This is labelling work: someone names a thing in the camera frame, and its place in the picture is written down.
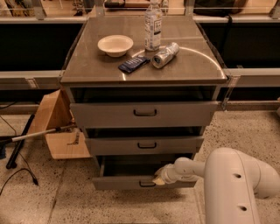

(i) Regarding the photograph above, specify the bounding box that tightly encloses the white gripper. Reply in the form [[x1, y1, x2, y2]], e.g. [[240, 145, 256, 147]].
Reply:
[[152, 164, 178, 186]]

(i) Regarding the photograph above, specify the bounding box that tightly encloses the grey bottom drawer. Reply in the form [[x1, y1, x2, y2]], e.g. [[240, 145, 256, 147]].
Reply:
[[94, 154, 196, 190]]

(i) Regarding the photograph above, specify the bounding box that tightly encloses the grey drawer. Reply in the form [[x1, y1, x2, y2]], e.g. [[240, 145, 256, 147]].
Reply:
[[70, 101, 218, 128], [85, 136, 204, 156], [94, 154, 196, 190]]

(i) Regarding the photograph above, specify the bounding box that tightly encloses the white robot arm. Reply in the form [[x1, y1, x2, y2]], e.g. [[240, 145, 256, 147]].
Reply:
[[153, 148, 280, 224]]

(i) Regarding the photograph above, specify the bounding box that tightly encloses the grey middle drawer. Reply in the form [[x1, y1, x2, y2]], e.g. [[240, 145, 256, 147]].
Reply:
[[85, 136, 204, 156]]

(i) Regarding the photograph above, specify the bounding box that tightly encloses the grey top drawer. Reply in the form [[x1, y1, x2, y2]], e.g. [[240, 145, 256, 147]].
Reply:
[[70, 101, 218, 128]]

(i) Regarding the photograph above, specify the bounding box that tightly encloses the grey metal drawer cabinet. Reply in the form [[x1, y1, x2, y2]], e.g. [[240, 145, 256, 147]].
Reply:
[[59, 15, 228, 184]]

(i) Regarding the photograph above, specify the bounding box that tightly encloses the silver and black pole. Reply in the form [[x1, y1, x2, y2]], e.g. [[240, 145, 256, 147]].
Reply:
[[0, 124, 77, 146]]

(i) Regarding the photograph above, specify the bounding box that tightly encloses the dark blue snack packet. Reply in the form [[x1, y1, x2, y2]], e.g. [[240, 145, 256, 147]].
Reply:
[[118, 56, 151, 74]]

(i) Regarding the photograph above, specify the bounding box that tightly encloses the brown cardboard box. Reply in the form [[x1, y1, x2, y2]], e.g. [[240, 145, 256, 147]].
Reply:
[[28, 90, 90, 159]]

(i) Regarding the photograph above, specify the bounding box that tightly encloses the silver crushed drink can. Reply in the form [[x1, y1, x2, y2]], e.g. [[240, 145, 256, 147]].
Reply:
[[151, 42, 179, 68]]

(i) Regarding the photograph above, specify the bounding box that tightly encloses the white paper bowl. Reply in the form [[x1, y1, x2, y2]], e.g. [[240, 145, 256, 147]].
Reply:
[[97, 35, 134, 58]]

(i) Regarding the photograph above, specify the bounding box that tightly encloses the black bar on floor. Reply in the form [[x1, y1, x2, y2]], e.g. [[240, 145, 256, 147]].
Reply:
[[6, 115, 35, 169]]

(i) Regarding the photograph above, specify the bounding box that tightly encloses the clear plastic water bottle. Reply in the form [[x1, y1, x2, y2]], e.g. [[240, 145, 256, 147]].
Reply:
[[144, 0, 162, 51]]

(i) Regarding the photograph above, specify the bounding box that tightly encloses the black bag in background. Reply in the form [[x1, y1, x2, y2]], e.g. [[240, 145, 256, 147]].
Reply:
[[193, 0, 248, 17]]

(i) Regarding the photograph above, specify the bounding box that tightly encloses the black cable on floor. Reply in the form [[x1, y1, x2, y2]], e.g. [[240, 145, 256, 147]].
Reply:
[[0, 101, 39, 196]]

